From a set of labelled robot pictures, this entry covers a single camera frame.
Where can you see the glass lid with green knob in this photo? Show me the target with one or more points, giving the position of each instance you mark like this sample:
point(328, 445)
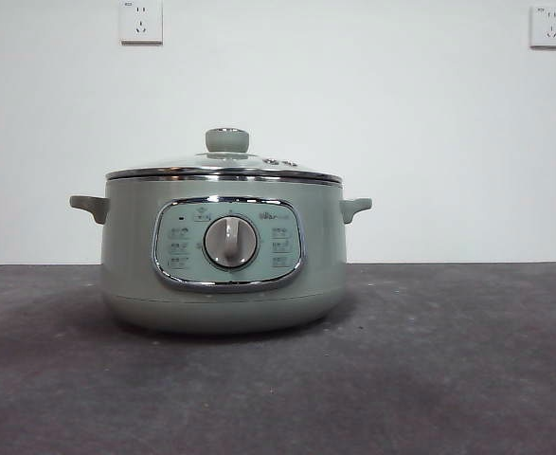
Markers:
point(227, 140)

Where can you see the white wall socket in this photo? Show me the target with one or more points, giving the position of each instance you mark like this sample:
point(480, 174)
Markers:
point(550, 27)
point(141, 23)

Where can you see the pale green electric pot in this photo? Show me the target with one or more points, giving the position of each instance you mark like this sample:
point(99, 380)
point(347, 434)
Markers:
point(220, 289)

